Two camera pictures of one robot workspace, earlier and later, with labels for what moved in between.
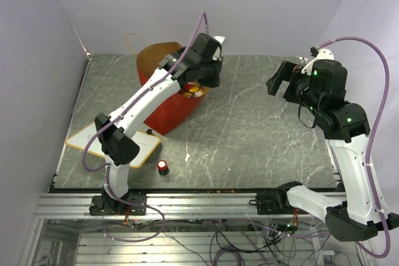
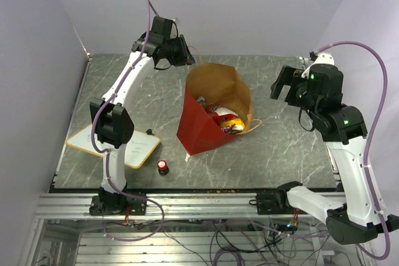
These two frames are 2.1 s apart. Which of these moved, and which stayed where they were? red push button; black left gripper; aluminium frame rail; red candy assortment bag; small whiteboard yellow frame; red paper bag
Moved: red paper bag; black left gripper; red candy assortment bag
Stayed: small whiteboard yellow frame; aluminium frame rail; red push button
